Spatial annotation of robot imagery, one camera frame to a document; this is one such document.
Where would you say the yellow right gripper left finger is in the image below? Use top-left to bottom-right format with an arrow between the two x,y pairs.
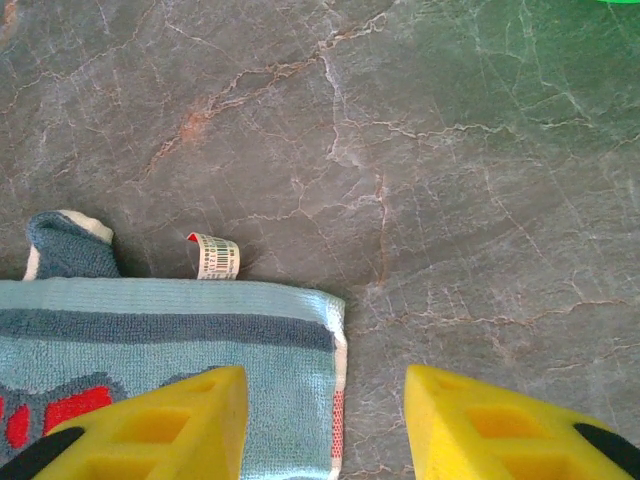
0,365 -> 250,480

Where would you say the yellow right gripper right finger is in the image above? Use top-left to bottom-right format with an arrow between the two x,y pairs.
403,364 -> 640,480

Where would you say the blue striped towel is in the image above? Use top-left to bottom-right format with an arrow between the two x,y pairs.
0,209 -> 349,480

